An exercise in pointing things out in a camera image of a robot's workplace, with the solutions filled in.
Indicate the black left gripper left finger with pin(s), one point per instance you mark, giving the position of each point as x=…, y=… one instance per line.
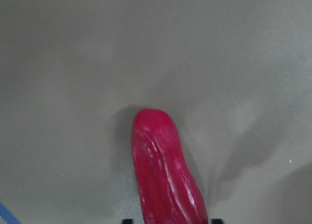
x=127, y=221

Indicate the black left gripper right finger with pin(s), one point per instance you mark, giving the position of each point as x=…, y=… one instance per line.
x=216, y=221

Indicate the red chili pepper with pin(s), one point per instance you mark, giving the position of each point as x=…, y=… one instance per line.
x=167, y=190

